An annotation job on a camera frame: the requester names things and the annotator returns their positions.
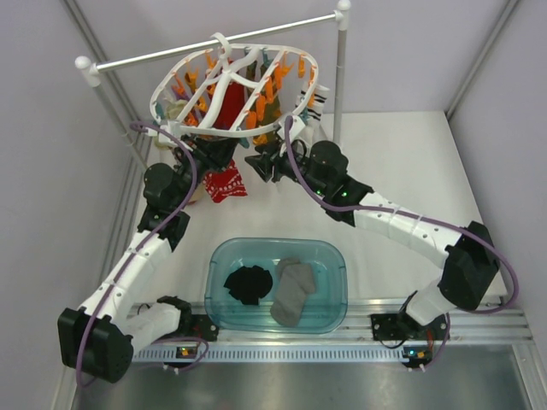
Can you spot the white oval clip hanger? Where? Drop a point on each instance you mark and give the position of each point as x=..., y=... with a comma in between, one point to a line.
x=202, y=77

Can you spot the teal transparent plastic tub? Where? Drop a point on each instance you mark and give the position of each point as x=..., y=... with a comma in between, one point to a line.
x=323, y=311

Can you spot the red patterned sock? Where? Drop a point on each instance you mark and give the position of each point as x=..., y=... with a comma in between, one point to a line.
x=228, y=183

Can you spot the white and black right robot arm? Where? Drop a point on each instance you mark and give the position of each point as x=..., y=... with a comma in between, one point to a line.
x=464, y=254

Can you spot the white drying rack stand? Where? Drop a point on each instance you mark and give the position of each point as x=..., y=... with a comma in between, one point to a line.
x=92, y=72

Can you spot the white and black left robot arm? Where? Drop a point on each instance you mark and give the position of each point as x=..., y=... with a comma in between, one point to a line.
x=100, y=337

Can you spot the grey sock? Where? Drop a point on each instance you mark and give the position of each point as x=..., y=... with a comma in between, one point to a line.
x=296, y=283

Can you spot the olive green sock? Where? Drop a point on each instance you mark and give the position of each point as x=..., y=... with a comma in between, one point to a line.
x=268, y=110

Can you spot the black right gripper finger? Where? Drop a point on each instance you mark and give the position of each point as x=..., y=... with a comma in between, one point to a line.
x=262, y=164
x=269, y=151

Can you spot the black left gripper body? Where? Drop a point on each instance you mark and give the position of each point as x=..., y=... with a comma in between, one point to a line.
x=185, y=170

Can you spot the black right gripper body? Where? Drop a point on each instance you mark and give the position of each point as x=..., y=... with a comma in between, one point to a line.
x=284, y=166

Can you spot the white black striped sock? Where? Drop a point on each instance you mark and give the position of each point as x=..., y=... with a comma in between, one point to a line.
x=311, y=115

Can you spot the aluminium mounting rail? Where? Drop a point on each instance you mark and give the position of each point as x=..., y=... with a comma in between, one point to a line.
x=363, y=337

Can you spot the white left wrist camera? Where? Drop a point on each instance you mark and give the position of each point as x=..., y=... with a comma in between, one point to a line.
x=163, y=142

